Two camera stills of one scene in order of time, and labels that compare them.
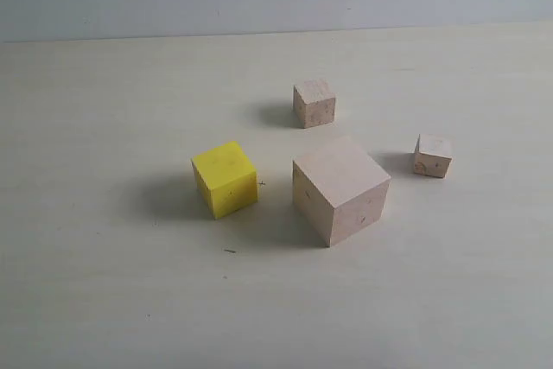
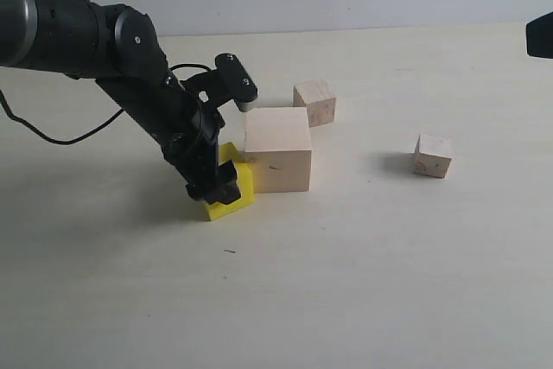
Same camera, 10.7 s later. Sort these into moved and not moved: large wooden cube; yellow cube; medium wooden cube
Moved: large wooden cube
Not moved: medium wooden cube; yellow cube
